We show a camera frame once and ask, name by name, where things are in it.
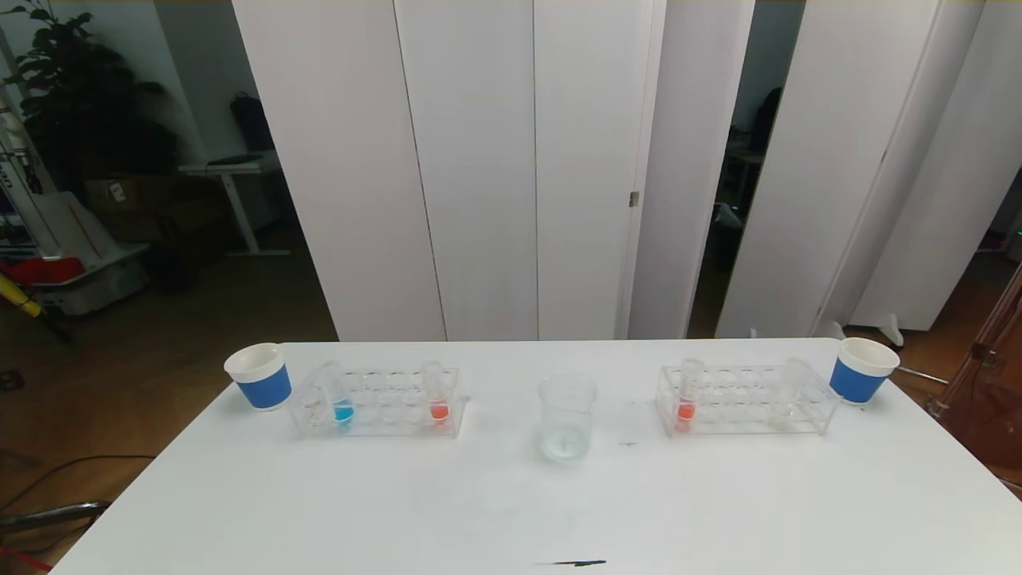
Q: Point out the clear acrylic test tube rack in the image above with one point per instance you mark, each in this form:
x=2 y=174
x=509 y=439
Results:
x=742 y=423
x=383 y=425

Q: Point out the brown metal stand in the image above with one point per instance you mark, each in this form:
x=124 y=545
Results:
x=990 y=399

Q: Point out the brown cardboard box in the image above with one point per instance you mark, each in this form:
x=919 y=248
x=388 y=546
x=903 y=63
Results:
x=120 y=192

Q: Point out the blue and white paper cup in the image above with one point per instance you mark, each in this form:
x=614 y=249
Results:
x=854 y=382
x=263 y=387

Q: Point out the test tube with pale yellow pigment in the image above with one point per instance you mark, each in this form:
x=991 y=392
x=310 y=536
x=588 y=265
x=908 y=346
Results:
x=782 y=411

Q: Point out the black backpack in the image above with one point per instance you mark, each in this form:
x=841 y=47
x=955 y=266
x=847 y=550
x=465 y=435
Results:
x=251 y=120

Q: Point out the yellow tool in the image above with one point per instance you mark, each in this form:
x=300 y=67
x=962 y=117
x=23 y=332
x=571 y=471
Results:
x=20 y=297

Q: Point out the test tube with blue pigment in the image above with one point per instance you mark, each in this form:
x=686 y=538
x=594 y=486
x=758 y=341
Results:
x=343 y=413

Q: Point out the test tube with red pigment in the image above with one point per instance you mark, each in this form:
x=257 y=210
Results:
x=685 y=412
x=438 y=411

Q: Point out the grey metal chair leg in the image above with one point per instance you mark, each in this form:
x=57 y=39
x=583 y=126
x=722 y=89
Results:
x=56 y=515

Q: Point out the white robot column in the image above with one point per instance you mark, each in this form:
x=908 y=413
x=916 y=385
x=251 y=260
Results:
x=16 y=176

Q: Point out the dark green potted plant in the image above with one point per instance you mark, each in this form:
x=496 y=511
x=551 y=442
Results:
x=80 y=96

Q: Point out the clear plastic beaker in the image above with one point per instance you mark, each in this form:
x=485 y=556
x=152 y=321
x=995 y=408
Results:
x=567 y=439

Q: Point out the white machine with red line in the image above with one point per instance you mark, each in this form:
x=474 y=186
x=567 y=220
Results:
x=96 y=283

